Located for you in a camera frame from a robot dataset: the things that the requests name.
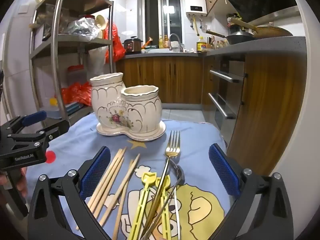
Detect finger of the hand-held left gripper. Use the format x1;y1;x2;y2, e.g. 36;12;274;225
0;110;48;133
7;119;70;147

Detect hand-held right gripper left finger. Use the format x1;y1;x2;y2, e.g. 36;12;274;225
27;145;112;240

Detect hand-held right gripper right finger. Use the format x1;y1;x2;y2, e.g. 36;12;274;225
208;143;294;240

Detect yellow plastic training chopstick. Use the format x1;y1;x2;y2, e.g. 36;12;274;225
127;172;157;240
155;174;173;240

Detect gold fork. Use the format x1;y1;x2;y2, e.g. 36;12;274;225
140;130;181;240

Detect floral ceramic utensil holder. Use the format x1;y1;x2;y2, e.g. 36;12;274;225
89;72;167;142

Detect person's left hand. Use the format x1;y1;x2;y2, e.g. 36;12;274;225
0;167;28;198

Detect clear container with yellow cap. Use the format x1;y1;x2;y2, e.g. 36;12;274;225
41;97;68;119

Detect blue printed blanket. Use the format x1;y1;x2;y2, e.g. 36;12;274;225
25;112;233;240

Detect crumpled red plastic bag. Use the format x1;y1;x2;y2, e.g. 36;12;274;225
61;82;93;105

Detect red-lid plastic container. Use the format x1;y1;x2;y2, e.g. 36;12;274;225
66;65;87;85

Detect stainless steel drawer unit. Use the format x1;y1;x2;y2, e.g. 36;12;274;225
206;55;247;140

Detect wooden stove base cabinet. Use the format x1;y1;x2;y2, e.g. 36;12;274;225
226;54;308;178

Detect white plastic bag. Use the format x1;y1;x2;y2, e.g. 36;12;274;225
86;46;108;79

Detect stainless steel shelf rack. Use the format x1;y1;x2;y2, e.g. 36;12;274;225
27;0;115;128

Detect clear plastic bag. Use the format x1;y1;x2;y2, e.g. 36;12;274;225
67;17;103;40

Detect large red plastic bag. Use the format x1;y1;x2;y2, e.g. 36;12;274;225
104;21;126;62

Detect wooden sink base cabinet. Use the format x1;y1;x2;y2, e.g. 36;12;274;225
116;55;208;104

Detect brown rice cooker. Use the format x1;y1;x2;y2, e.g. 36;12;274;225
123;36;143;55

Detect cream plastic colander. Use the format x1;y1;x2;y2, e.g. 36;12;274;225
96;14;107;30

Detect row of seasoning bottles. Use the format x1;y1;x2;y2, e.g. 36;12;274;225
214;39;229;50

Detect yellow cooking oil bottle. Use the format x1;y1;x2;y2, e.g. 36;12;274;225
196;36;207;52

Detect grey kitchen countertop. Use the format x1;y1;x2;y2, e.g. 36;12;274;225
122;35;307;59

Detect black wok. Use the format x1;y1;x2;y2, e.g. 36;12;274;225
206;30;255;45

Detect steel kitchen faucet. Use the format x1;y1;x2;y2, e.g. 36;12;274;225
169;33;183;52

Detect brown frying pan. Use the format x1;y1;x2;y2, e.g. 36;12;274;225
230;17;293;38

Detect packets under range hood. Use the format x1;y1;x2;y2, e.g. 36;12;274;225
226;12;243;28

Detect kitchen window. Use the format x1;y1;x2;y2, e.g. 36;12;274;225
142;0;182;47

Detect white water heater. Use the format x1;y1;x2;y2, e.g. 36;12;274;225
184;0;209;17

